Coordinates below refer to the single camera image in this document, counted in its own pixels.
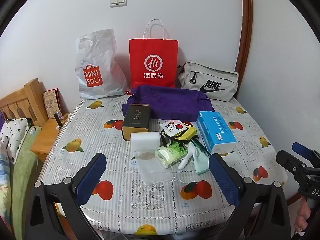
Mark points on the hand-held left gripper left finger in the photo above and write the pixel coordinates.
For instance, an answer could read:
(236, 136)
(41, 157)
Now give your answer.
(92, 177)

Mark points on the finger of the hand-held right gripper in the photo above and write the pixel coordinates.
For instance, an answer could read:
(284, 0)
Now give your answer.
(303, 150)
(287, 158)

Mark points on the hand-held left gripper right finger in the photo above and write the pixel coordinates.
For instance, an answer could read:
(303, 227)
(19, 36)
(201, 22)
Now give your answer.
(222, 177)

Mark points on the mint green sock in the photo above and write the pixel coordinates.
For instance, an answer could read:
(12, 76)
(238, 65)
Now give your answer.
(201, 166)

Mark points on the white glove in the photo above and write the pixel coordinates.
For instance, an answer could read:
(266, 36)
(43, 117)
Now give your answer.
(190, 155)

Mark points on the white mesh pouch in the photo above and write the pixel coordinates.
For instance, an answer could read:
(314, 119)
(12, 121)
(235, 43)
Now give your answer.
(150, 170)

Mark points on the light green wet wipes pack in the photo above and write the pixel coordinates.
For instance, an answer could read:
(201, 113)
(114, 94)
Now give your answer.
(167, 156)

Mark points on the white red snack packet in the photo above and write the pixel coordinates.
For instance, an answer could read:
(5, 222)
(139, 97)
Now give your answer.
(145, 141)

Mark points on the white red printed packet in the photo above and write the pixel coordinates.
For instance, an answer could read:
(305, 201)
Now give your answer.
(172, 127)

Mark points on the purple fabric storage basket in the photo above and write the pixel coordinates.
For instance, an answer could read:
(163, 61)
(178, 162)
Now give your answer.
(170, 102)

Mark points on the person's right hand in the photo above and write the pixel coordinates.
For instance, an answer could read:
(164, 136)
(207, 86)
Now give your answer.
(302, 220)

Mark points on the fruit print tablecloth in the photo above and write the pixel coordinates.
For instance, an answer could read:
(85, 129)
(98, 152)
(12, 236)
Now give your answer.
(125, 205)

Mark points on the blue tissue pack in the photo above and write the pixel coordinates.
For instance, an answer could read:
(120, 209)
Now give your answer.
(215, 132)

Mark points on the wooden nightstand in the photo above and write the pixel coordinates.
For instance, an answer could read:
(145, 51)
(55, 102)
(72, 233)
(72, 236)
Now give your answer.
(47, 135)

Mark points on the green blanket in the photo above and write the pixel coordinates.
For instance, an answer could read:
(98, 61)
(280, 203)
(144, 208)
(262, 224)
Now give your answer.
(25, 170)

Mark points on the small dark bottle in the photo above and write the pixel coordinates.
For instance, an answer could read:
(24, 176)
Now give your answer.
(58, 118)

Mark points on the dark green tea tin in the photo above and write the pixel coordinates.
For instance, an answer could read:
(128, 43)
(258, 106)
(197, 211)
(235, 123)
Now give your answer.
(136, 120)

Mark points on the printed book with red edge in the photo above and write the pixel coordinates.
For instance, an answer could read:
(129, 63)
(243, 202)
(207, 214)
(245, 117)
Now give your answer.
(51, 102)

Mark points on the colourful quilt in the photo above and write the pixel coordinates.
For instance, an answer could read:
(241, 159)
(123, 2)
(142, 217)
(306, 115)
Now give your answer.
(5, 180)

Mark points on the white floral pillow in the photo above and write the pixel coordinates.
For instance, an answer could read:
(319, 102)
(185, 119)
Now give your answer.
(15, 135)

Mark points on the grey waist bag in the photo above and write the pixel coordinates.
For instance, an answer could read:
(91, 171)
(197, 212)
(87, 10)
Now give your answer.
(212, 77)

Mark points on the wooden headboard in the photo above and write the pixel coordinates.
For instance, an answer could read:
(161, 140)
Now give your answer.
(22, 97)

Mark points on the white plastic shopping bag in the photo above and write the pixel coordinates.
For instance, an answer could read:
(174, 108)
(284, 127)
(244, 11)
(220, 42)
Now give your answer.
(100, 62)

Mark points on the red paper bag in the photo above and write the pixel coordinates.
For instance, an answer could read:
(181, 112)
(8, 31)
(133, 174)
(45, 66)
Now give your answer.
(152, 55)

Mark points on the brown wooden door frame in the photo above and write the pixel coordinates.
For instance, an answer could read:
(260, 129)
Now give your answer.
(246, 30)

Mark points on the white light switch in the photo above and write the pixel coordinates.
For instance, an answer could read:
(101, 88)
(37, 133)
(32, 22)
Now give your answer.
(118, 0)

